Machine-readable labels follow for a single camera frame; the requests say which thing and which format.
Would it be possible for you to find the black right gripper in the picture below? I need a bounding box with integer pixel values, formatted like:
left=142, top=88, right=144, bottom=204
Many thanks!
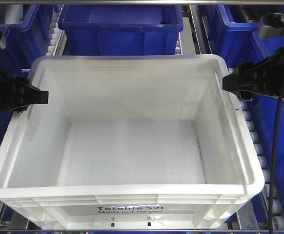
left=222, top=47, right=284, bottom=100

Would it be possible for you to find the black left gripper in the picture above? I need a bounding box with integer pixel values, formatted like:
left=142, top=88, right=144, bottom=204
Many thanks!
left=0, top=67, right=49, bottom=113

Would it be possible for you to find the white plastic tote bin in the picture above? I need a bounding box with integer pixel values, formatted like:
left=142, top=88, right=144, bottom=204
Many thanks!
left=0, top=54, right=264, bottom=230

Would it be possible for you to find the blue bin shelf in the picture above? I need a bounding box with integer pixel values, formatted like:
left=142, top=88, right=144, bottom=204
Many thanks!
left=244, top=29, right=284, bottom=226
left=0, top=4, right=57, bottom=183

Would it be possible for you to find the blue bin far right rear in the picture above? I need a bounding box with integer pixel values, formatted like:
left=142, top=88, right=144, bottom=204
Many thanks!
left=199, top=5, right=284, bottom=68

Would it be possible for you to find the blue bin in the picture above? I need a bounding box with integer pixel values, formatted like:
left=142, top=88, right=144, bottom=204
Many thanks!
left=199, top=5, right=284, bottom=68
left=58, top=5, right=183, bottom=56

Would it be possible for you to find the roller track shelf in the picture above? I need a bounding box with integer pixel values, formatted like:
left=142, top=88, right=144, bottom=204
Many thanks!
left=45, top=12, right=67, bottom=56
left=236, top=100, right=284, bottom=232

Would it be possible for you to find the blue bin behind centre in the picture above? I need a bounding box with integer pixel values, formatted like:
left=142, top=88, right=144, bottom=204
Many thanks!
left=58, top=5, right=183, bottom=56

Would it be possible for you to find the top steel shelf bar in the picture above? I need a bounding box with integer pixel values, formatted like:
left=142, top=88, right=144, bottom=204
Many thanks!
left=0, top=0, right=284, bottom=5

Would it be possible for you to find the steel shelf bar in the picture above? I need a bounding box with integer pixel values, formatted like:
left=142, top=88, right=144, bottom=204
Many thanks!
left=0, top=0, right=284, bottom=5
left=0, top=228, right=284, bottom=234

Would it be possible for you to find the front steel shelf bar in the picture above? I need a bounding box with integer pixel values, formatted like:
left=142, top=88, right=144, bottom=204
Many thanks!
left=0, top=228, right=284, bottom=234

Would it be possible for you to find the black cable right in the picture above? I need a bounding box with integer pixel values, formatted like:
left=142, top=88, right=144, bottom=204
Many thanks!
left=268, top=58, right=284, bottom=234

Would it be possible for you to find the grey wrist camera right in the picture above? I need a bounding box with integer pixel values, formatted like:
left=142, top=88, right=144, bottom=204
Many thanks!
left=258, top=11, right=284, bottom=39

